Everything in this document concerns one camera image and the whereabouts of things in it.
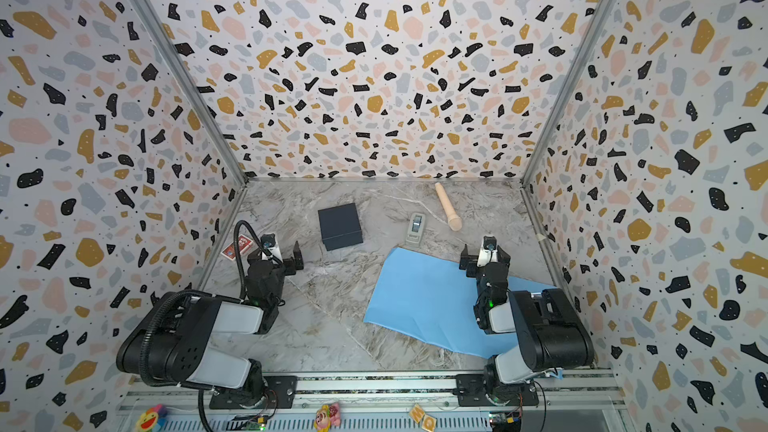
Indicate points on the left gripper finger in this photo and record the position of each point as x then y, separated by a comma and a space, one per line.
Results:
294, 263
257, 246

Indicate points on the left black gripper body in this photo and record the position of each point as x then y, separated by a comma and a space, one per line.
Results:
279, 261

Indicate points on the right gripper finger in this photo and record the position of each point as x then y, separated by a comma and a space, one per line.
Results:
502, 257
464, 258

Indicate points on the blue wrapping paper sheet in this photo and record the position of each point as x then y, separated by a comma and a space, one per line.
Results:
432, 300

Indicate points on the dark navy gift box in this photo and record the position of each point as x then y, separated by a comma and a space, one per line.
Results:
340, 227

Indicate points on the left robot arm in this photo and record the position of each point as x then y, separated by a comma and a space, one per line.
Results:
171, 346

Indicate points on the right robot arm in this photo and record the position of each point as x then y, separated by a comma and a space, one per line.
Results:
549, 333

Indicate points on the red playing card deck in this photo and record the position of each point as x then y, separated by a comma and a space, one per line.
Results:
242, 246

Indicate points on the white tape dispenser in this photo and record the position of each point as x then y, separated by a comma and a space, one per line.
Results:
415, 229

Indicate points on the pink yellow sticker toy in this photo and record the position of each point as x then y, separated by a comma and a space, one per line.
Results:
328, 416

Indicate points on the orange square sticker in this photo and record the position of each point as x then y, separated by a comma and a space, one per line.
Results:
427, 422

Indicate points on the colourful round sticker toy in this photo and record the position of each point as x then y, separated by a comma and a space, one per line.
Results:
152, 420

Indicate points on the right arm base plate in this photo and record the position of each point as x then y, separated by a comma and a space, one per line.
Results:
477, 390

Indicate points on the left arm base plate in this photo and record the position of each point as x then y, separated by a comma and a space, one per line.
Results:
262, 394

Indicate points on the aluminium mounting rail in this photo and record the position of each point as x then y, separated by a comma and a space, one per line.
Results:
578, 400

